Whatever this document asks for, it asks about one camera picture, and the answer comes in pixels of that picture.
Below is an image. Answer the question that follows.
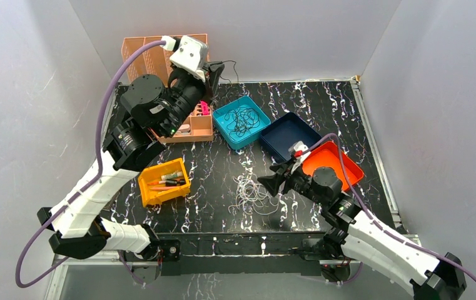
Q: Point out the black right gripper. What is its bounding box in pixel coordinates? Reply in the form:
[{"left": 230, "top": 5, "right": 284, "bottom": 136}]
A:
[{"left": 256, "top": 158, "right": 327, "bottom": 207}]

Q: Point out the black wire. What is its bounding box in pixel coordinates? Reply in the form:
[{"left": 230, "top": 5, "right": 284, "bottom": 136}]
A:
[{"left": 220, "top": 59, "right": 241, "bottom": 97}]

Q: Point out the dark blue plastic tray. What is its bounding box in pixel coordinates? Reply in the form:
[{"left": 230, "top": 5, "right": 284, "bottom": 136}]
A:
[{"left": 260, "top": 112, "right": 322, "bottom": 163}]

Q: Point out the teal plastic tray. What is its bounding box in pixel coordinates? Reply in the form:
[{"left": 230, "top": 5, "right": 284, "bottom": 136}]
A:
[{"left": 213, "top": 96, "right": 271, "bottom": 150}]

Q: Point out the yellow plastic parts bin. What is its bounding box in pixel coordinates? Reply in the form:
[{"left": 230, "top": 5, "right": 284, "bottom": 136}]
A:
[{"left": 138, "top": 158, "right": 191, "bottom": 207}]

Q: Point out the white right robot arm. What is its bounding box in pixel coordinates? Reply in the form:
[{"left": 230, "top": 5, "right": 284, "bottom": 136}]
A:
[{"left": 258, "top": 161, "right": 467, "bottom": 299}]

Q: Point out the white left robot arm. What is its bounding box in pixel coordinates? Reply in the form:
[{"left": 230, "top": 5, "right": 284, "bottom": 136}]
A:
[{"left": 38, "top": 61, "right": 225, "bottom": 260}]

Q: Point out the pink marker pen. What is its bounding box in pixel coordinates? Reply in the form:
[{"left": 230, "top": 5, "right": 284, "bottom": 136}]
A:
[{"left": 200, "top": 101, "right": 211, "bottom": 116}]

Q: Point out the peach plastic file organizer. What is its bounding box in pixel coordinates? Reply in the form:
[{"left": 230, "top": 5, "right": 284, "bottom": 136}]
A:
[{"left": 121, "top": 36, "right": 214, "bottom": 144}]

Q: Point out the white stapler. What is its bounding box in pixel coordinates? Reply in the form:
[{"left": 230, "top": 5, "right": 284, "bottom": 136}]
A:
[{"left": 176, "top": 124, "right": 191, "bottom": 135}]

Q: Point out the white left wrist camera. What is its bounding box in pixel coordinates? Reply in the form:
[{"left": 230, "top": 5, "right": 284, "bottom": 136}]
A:
[{"left": 170, "top": 36, "right": 208, "bottom": 83}]

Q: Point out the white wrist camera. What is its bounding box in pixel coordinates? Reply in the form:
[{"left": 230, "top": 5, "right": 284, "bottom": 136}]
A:
[
  {"left": 289, "top": 141, "right": 310, "bottom": 163},
  {"left": 170, "top": 36, "right": 208, "bottom": 83}
]

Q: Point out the tangled pile of wires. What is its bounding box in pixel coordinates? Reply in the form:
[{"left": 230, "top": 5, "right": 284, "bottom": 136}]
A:
[{"left": 228, "top": 172, "right": 282, "bottom": 217}]

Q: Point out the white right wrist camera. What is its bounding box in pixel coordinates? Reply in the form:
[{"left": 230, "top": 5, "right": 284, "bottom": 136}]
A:
[{"left": 289, "top": 141, "right": 310, "bottom": 163}]

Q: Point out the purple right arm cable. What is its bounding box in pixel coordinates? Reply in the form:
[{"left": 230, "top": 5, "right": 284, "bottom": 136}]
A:
[{"left": 303, "top": 132, "right": 476, "bottom": 300}]

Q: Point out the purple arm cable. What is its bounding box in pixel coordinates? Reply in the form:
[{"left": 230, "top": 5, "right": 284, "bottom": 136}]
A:
[
  {"left": 15, "top": 37, "right": 176, "bottom": 289},
  {"left": 303, "top": 132, "right": 476, "bottom": 300}
]

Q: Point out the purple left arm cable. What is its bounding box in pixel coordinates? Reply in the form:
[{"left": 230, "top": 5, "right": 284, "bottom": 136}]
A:
[{"left": 15, "top": 37, "right": 176, "bottom": 289}]

